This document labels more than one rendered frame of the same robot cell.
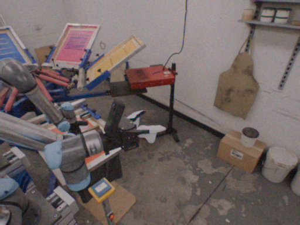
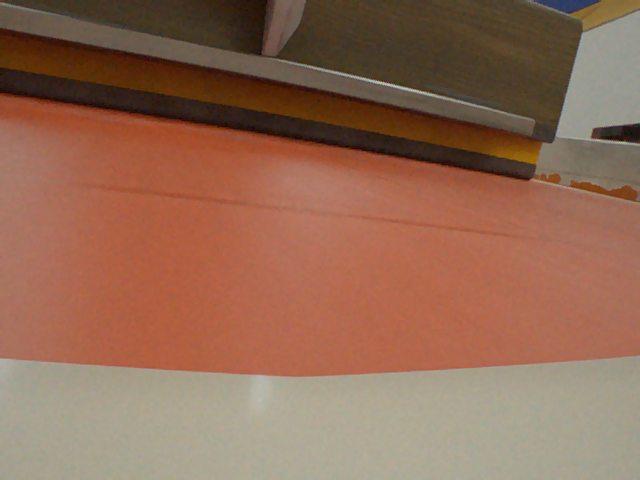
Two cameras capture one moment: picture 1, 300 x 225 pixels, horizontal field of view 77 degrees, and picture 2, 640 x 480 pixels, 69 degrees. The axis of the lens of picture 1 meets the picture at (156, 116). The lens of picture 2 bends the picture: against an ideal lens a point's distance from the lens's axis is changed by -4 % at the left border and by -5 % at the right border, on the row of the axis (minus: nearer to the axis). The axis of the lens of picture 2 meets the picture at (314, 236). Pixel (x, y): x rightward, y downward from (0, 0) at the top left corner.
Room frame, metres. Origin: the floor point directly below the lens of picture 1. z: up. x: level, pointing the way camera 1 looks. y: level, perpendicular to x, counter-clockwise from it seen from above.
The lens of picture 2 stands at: (0.97, 0.49, 0.96)
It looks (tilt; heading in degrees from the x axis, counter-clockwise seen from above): 12 degrees down; 25
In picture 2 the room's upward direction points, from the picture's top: 10 degrees clockwise
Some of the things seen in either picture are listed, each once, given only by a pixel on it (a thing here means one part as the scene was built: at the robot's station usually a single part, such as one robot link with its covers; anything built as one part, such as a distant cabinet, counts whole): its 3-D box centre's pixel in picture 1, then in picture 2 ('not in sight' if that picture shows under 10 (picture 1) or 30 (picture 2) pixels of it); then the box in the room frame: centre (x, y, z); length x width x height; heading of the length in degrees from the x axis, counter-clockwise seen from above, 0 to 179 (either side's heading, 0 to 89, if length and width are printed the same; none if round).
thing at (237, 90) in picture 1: (238, 79); not in sight; (2.25, -1.06, 1.06); 0.53 x 0.07 x 1.05; 46
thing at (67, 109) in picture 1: (67, 110); not in sight; (1.16, 0.65, 1.30); 0.09 x 0.08 x 0.11; 134
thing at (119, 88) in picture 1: (94, 94); not in sight; (2.14, 0.80, 0.91); 1.34 x 0.40 x 0.08; 106
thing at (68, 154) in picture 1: (67, 152); not in sight; (0.39, 0.26, 1.65); 0.11 x 0.08 x 0.09; 119
